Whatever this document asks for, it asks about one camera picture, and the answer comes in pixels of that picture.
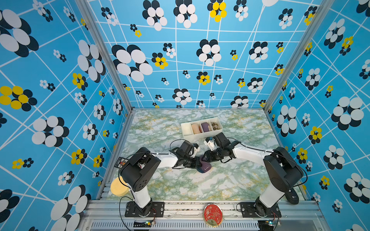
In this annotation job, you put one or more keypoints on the left green circuit board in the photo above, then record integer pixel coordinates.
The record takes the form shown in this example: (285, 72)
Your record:
(144, 224)

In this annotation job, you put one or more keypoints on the purple rolled sock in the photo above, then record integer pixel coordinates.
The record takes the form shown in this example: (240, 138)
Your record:
(206, 127)

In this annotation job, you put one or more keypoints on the pink rolled sock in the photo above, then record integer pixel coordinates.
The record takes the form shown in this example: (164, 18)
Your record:
(196, 128)

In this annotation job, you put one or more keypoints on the aluminium front rail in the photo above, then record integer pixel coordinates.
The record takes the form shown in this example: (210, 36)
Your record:
(108, 215)

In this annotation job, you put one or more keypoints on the yellow round sponge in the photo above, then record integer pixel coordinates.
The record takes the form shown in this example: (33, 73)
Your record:
(119, 187)

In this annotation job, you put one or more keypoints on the red round badge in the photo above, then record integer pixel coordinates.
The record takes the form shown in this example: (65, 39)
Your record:
(213, 215)

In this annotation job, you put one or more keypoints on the small picture card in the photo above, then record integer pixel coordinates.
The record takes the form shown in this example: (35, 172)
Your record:
(121, 161)

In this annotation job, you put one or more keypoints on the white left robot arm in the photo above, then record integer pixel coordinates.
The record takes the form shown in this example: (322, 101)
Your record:
(141, 166)

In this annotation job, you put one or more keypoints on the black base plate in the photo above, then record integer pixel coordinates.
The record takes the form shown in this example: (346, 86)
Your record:
(153, 209)
(249, 210)

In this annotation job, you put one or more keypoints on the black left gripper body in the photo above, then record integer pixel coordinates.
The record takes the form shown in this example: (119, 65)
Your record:
(191, 162)

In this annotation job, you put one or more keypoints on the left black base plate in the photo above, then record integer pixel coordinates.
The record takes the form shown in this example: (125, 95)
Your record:
(153, 209)

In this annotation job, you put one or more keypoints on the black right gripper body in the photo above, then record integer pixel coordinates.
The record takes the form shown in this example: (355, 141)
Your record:
(214, 155)

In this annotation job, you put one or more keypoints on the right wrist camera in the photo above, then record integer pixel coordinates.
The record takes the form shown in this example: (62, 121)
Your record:
(209, 142)

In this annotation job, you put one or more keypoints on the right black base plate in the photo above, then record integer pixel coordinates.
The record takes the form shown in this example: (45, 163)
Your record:
(249, 210)

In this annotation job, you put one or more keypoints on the black computer mouse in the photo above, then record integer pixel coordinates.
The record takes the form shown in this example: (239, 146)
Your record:
(292, 197)

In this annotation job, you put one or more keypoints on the right green circuit board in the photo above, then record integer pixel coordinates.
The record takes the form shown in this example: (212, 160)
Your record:
(266, 225)

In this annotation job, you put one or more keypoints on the brown patterned rolled sock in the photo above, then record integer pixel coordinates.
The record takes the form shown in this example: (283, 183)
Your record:
(215, 126)

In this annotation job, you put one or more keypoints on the purple striped sock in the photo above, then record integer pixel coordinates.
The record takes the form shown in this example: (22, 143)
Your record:
(202, 166)

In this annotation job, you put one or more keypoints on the green circuit board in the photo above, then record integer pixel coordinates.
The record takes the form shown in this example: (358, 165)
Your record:
(266, 225)
(144, 224)

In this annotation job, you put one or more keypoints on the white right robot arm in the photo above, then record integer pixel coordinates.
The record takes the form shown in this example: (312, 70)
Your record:
(283, 172)

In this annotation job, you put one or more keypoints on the white divided organizer tray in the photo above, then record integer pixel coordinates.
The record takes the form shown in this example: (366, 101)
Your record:
(188, 133)

